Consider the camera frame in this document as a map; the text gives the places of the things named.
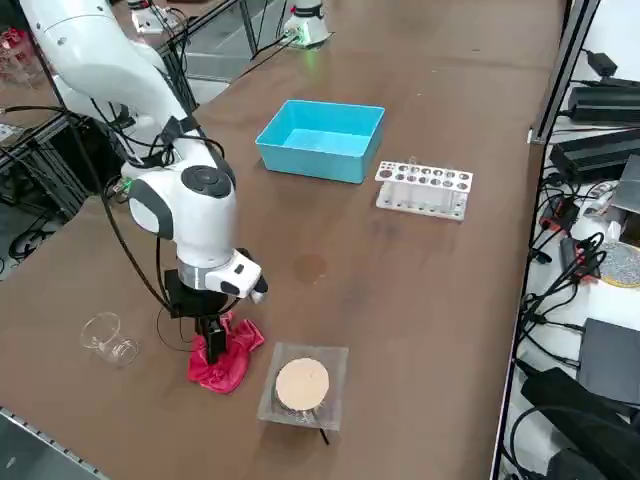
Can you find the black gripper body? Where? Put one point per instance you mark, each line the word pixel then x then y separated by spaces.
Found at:
pixel 195 302

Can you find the pink rag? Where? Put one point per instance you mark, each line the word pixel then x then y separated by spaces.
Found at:
pixel 235 370

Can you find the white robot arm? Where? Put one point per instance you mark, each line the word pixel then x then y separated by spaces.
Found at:
pixel 190 220
pixel 307 25

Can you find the brown spilled liquid patch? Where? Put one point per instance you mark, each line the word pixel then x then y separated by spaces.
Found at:
pixel 310 267

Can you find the blue plastic storage box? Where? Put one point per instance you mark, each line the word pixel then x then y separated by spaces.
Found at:
pixel 320 160

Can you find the white socket box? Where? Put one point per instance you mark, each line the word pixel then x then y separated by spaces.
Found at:
pixel 147 22

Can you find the flat black box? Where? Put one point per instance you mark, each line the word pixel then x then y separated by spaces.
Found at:
pixel 612 360

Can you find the grey metal box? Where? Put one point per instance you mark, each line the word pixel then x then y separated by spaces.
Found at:
pixel 629 190

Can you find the clear glass beaker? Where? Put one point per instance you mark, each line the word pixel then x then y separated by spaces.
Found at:
pixel 112 347

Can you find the round beige disc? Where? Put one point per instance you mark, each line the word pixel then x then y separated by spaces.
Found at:
pixel 302 382

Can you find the grey square glass tray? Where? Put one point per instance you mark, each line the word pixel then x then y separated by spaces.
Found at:
pixel 335 380

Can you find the thin black stick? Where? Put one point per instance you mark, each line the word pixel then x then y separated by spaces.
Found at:
pixel 322 432

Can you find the white test tube rack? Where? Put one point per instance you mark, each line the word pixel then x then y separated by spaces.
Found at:
pixel 425 197

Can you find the clear glass test tube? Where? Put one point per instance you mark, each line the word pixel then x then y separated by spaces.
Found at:
pixel 413 162

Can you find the clear acrylic shelf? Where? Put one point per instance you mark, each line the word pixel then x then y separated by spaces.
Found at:
pixel 17 65

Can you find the black plug with red clips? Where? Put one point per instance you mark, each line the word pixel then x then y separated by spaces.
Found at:
pixel 570 255

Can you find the red and black connector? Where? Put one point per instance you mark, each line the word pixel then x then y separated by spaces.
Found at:
pixel 562 215

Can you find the black bag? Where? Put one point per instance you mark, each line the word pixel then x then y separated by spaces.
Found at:
pixel 585 425

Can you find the round glittery disc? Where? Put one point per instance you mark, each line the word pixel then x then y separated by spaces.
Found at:
pixel 622 265

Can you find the black power brick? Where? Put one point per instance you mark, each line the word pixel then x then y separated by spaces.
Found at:
pixel 595 152
pixel 605 102

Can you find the small black power adapter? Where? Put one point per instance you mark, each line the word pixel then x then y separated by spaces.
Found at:
pixel 601 62

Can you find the black aluminium frame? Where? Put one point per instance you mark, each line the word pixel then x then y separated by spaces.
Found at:
pixel 50 165

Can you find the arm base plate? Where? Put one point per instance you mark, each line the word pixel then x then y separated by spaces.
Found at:
pixel 327 41

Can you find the silver aluminium frame post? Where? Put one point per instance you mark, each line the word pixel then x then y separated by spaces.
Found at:
pixel 565 75

